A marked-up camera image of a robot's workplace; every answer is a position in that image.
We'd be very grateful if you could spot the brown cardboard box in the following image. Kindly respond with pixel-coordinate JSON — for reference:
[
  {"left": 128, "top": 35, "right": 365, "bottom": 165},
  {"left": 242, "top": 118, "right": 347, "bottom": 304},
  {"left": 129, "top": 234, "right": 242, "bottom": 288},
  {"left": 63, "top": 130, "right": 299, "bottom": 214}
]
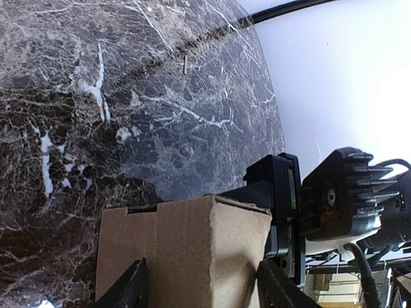
[{"left": 96, "top": 195, "right": 272, "bottom": 307}]

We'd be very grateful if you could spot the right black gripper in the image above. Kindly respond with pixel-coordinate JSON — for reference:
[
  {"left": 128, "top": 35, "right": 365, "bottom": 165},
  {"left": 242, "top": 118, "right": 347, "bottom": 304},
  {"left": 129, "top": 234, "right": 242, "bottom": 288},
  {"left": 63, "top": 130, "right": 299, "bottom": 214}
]
[{"left": 221, "top": 153, "right": 305, "bottom": 287}]

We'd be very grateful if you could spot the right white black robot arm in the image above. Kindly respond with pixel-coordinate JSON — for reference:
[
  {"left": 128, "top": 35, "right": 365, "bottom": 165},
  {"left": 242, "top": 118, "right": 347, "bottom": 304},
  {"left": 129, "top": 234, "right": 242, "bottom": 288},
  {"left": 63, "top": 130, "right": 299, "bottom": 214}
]
[{"left": 223, "top": 147, "right": 410, "bottom": 287}]

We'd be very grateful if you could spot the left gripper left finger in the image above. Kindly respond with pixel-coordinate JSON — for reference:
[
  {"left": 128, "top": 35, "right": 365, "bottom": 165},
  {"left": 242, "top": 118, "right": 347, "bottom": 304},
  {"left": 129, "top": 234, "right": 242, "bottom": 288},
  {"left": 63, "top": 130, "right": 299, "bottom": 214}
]
[{"left": 91, "top": 257, "right": 148, "bottom": 308}]

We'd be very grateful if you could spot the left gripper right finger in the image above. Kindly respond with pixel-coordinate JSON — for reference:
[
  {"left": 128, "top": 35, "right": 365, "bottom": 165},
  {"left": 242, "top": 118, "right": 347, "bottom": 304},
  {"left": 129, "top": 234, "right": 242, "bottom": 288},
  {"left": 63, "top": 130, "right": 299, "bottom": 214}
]
[{"left": 257, "top": 259, "right": 320, "bottom": 308}]

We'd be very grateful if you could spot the right black frame post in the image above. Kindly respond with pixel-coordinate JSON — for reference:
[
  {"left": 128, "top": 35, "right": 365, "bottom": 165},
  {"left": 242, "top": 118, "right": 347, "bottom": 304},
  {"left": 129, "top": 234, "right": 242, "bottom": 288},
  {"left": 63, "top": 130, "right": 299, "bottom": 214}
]
[{"left": 250, "top": 0, "right": 334, "bottom": 24}]

